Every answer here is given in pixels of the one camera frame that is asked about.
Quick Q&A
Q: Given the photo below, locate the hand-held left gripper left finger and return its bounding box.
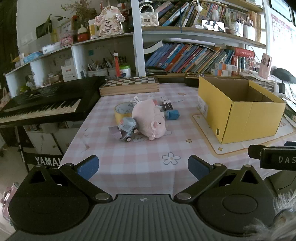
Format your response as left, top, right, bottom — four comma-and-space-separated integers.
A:
23, 155, 113, 202

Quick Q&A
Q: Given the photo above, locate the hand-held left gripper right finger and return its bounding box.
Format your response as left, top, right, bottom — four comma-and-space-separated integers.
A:
174, 155, 265, 202

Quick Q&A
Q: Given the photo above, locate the yellow cardboard box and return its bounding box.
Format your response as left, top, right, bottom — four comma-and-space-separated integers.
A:
197, 76, 287, 144

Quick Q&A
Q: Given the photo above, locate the blue grey toy truck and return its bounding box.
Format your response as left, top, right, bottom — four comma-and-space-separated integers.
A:
109, 117, 139, 142

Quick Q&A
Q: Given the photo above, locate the small blue plastic object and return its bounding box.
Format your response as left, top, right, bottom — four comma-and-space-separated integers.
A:
165, 109, 180, 120

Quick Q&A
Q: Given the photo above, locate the yellow tape roll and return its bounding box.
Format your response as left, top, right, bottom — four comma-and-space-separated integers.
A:
114, 101, 137, 123

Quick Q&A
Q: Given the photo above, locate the black binder clip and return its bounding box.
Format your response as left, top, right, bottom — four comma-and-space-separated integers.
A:
161, 98, 174, 110

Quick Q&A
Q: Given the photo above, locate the pink pig plush toy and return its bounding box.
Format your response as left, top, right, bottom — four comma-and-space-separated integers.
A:
131, 98, 167, 141

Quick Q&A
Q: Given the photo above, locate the desktop with pink checked tablecloth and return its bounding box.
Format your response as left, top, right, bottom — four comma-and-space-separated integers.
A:
59, 83, 296, 200

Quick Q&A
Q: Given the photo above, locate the cream desk mat orange border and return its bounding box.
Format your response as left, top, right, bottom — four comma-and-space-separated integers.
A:
192, 111, 296, 158

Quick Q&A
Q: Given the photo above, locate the thick green book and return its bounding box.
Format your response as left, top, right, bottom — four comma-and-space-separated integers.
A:
284, 104, 296, 123

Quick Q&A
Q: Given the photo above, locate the black keyboard stand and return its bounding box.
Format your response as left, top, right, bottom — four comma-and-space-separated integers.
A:
14, 125, 64, 173

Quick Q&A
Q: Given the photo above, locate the white cabinet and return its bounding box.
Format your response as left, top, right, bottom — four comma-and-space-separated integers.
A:
24, 123, 86, 156

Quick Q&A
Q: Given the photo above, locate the person's furry grey clothing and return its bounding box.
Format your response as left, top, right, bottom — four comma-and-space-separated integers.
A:
243, 191, 296, 241

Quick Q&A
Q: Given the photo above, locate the black pouch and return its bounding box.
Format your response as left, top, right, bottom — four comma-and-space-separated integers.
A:
273, 68, 296, 81

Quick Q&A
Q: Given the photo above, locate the stack of papers and booklets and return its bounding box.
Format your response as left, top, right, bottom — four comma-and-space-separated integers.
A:
239, 70, 284, 93

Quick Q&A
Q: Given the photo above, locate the black electronic keyboard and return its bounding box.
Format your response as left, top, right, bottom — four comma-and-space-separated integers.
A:
0, 76, 107, 127

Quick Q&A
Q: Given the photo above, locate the pink holder with figure print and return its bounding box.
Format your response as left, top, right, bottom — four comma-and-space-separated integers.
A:
258, 53, 273, 78

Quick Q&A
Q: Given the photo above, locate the orange white small box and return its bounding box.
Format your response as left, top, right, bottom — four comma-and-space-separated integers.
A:
211, 69, 232, 77
215, 63, 237, 71

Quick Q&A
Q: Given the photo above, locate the pink plastic toy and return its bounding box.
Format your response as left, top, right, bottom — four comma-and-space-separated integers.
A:
0, 182, 20, 224

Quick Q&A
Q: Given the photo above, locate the colourful pen bundle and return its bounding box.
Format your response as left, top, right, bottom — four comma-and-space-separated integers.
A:
245, 56, 258, 70

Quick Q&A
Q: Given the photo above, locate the wooden chess board box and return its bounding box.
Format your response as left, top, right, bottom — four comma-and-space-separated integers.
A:
99, 76, 160, 96

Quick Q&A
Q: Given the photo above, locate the wooden bowl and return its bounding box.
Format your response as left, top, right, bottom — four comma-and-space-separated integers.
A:
47, 73, 62, 84

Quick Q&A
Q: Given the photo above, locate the pen holder with brushes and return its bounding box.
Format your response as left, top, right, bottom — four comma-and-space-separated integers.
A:
87, 57, 109, 77

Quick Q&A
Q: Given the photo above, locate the white box red label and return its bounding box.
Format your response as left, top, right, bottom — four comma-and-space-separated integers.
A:
61, 65, 78, 82

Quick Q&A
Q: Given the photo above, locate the red flat box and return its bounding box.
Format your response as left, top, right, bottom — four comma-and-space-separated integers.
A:
235, 47, 255, 58

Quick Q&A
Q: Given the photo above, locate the white jar green lid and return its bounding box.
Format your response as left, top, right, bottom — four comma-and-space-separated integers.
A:
118, 65, 132, 78

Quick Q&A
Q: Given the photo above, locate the orange red tube bottle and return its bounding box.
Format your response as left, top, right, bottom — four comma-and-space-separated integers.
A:
114, 53, 122, 77

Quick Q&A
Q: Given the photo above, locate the row of leaning thin books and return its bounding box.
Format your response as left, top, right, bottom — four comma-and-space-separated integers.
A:
144, 42, 236, 74

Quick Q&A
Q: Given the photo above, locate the white pen holder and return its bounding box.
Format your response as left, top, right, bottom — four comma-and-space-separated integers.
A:
231, 21, 244, 37
244, 24, 256, 41

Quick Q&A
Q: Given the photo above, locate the blue tissue pack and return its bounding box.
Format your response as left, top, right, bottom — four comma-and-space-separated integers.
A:
23, 51, 44, 63

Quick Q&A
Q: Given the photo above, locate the flat white box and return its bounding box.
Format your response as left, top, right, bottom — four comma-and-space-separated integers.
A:
42, 43, 62, 54

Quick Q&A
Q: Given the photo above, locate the white folder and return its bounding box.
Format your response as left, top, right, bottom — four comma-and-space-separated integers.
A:
143, 40, 163, 55

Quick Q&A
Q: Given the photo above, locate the pink patterned box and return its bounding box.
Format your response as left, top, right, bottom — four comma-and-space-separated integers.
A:
60, 34, 77, 47

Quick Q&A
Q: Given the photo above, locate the white bookshelf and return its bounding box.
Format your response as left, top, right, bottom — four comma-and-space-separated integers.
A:
5, 0, 269, 93

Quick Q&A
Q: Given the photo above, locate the red round jar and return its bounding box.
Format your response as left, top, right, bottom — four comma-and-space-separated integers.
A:
77, 27, 89, 42

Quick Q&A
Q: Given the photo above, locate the black framed picture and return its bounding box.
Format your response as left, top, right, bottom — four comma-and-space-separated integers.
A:
269, 0, 293, 22

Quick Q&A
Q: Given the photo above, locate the white bottle yellow label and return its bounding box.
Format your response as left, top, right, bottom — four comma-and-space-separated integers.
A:
88, 20, 100, 39

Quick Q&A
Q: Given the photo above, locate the dark framed card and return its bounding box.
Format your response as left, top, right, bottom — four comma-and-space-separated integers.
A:
36, 23, 52, 39

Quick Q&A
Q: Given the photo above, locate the decorative cat figure plaque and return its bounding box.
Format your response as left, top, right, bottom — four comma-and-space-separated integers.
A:
95, 6, 126, 37

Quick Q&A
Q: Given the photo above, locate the green leafy plant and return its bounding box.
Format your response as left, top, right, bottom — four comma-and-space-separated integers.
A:
45, 14, 71, 33

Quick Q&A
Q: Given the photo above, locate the row of thick books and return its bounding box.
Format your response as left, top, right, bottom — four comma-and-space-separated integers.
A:
139, 0, 258, 27

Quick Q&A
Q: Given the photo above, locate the dried flower bouquet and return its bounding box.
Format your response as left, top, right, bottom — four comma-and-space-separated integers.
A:
61, 0, 95, 22

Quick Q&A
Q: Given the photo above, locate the wall poster with letters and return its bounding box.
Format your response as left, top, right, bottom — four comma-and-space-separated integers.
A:
270, 13, 296, 63

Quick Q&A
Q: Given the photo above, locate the white wall switch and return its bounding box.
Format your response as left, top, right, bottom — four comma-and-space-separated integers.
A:
20, 32, 37, 45

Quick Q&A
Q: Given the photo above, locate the white quilted handbag pearl handle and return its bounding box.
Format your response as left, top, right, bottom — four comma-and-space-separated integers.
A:
139, 1, 160, 27

